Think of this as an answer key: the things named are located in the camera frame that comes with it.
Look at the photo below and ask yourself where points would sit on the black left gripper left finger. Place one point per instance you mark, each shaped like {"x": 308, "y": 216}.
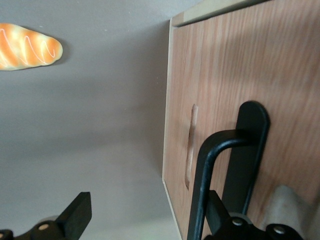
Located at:
{"x": 72, "y": 220}

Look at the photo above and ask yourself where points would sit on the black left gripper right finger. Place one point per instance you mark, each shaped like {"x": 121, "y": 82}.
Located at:
{"x": 235, "y": 230}

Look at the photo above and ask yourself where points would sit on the wooden drawer cabinet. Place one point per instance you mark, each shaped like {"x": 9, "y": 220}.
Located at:
{"x": 178, "y": 100}

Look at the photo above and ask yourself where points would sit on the orange striped toy bread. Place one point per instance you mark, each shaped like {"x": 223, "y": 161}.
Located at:
{"x": 25, "y": 47}

